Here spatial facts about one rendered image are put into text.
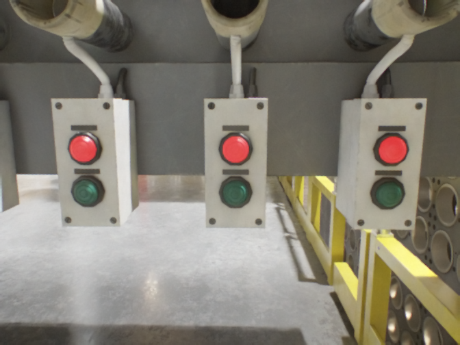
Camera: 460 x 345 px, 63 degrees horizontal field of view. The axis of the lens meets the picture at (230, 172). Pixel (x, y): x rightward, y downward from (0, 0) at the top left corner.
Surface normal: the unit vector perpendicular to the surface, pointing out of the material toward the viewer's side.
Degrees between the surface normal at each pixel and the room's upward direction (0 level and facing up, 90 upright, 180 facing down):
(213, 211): 90
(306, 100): 90
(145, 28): 90
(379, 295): 90
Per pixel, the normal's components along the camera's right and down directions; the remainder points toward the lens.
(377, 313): -0.03, 0.18
